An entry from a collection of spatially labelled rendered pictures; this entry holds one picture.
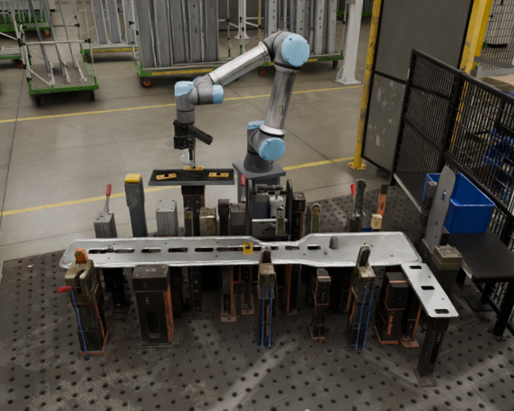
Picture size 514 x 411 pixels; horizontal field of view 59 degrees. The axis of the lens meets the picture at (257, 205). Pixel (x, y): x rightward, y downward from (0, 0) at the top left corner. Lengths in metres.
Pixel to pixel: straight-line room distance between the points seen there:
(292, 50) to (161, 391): 1.36
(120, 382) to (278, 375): 0.56
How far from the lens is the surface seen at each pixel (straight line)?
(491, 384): 1.91
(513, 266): 1.91
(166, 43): 8.44
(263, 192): 1.87
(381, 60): 4.65
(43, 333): 2.04
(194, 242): 1.84
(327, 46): 9.85
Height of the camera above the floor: 2.00
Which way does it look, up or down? 29 degrees down
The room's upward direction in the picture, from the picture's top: 1 degrees clockwise
